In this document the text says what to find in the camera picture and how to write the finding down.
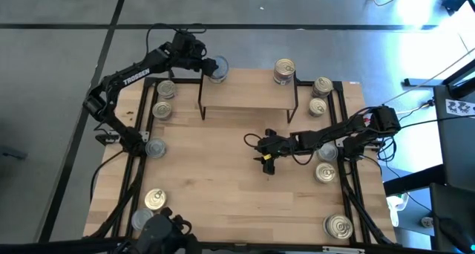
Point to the black table edge clamp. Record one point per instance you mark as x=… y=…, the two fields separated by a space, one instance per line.
x=105 y=139

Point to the white plastic object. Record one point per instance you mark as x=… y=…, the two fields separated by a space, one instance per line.
x=395 y=209

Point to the black desk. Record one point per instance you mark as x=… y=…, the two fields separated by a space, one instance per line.
x=456 y=153

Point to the Bumble Bee tuna can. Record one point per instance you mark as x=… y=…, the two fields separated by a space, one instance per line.
x=328 y=152
x=222 y=66
x=156 y=149
x=141 y=218

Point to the silver bracket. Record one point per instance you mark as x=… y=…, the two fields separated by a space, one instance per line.
x=343 y=249

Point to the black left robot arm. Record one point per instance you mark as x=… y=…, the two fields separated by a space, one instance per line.
x=159 y=61

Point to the black metal table frame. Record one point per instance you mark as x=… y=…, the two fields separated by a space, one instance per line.
x=189 y=80

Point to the large gold ringed can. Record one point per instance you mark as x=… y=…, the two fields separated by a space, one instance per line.
x=338 y=227

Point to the black rig beam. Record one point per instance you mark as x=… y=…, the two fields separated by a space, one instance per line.
x=55 y=247

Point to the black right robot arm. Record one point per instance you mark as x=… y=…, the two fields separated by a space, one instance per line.
x=334 y=133

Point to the wooden shelf black metal frame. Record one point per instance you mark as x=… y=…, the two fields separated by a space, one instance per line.
x=245 y=94

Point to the black diagonal beam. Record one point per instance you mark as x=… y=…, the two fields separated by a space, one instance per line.
x=412 y=179

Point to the small black post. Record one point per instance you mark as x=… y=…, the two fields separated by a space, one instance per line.
x=171 y=75

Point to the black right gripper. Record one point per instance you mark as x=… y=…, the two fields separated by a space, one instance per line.
x=270 y=150

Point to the small round object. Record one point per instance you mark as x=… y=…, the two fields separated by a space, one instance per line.
x=427 y=222

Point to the black floor stand foot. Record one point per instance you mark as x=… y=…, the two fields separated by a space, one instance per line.
x=415 y=82

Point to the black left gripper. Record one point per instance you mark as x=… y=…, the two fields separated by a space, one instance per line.
x=189 y=61

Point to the paper with black pattern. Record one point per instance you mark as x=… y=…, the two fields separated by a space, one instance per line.
x=460 y=107

